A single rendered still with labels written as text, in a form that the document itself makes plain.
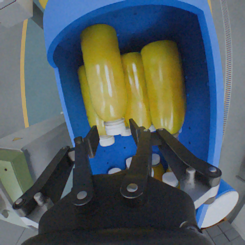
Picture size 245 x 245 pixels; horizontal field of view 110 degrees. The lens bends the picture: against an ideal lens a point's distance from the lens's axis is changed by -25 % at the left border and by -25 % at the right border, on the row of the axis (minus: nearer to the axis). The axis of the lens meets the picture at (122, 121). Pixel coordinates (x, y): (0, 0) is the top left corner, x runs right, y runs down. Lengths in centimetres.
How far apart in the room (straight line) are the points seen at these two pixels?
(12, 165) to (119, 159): 34
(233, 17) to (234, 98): 135
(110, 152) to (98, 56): 27
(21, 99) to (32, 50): 62
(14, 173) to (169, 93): 46
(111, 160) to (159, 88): 27
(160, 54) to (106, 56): 8
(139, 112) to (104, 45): 13
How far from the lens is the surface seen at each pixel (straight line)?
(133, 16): 23
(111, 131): 21
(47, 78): 154
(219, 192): 73
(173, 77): 20
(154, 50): 20
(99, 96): 19
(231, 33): 246
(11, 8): 44
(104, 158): 35
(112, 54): 20
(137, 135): 15
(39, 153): 60
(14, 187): 51
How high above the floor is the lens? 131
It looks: 77 degrees down
